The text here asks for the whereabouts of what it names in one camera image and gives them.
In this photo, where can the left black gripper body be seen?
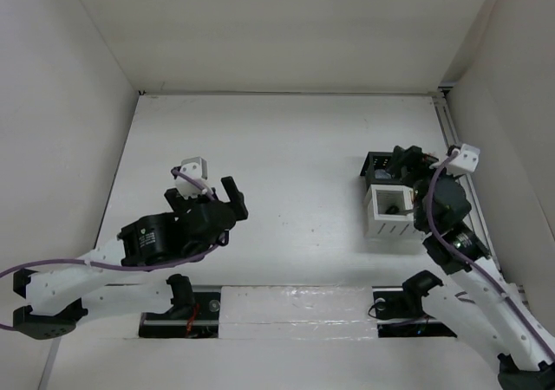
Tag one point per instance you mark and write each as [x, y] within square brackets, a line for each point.
[185, 206]

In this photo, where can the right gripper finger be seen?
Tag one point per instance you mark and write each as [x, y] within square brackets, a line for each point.
[397, 162]
[416, 165]

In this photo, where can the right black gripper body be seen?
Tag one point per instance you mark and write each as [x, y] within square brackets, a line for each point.
[419, 191]

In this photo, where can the paper clip jar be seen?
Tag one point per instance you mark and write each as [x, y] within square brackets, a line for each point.
[381, 174]

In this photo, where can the black handled scissors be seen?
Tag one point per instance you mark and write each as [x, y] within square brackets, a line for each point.
[394, 210]

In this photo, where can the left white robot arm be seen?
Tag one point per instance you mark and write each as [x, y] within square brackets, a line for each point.
[62, 294]

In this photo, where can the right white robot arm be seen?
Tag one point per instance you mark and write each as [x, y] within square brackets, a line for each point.
[494, 322]

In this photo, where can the black organizer box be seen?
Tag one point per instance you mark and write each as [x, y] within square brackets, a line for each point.
[373, 161]

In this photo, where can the white organizer box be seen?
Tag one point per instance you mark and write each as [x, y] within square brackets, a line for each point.
[380, 226]

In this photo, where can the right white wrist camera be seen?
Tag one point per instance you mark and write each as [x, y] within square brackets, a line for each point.
[462, 159]

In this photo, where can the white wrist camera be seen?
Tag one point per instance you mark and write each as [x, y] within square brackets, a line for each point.
[462, 159]
[190, 178]

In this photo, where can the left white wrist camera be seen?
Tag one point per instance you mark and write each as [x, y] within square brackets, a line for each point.
[190, 178]

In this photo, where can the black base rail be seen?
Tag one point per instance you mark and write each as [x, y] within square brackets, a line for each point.
[325, 313]

